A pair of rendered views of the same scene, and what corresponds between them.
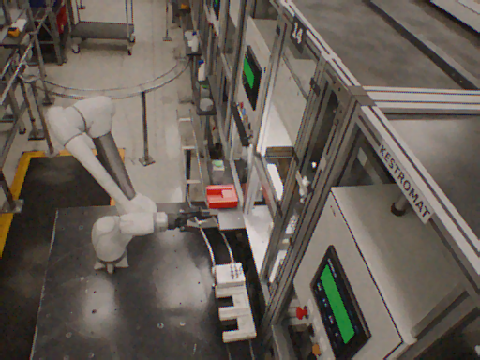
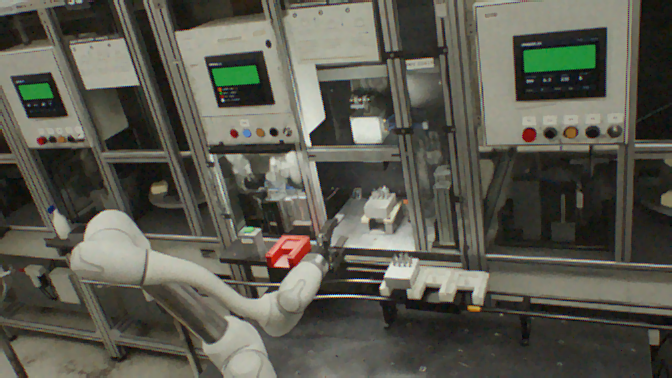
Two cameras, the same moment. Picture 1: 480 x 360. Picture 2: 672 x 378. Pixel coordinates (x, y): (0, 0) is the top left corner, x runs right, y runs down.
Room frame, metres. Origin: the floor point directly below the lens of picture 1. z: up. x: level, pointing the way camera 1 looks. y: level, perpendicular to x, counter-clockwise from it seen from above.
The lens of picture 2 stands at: (-0.19, 1.35, 2.13)
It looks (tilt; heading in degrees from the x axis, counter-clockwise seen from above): 25 degrees down; 316
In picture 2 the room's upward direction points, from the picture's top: 12 degrees counter-clockwise
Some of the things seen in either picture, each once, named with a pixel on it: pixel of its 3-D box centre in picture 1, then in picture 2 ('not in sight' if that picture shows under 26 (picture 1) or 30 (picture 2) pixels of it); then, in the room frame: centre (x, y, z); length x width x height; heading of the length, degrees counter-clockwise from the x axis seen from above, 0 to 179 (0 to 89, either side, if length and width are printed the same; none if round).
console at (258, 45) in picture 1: (274, 81); (251, 78); (1.60, -0.06, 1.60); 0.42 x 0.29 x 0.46; 18
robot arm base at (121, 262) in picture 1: (111, 255); not in sight; (1.07, 0.64, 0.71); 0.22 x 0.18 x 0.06; 18
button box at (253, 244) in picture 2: (218, 172); (253, 241); (1.59, 0.15, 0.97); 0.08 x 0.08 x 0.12; 18
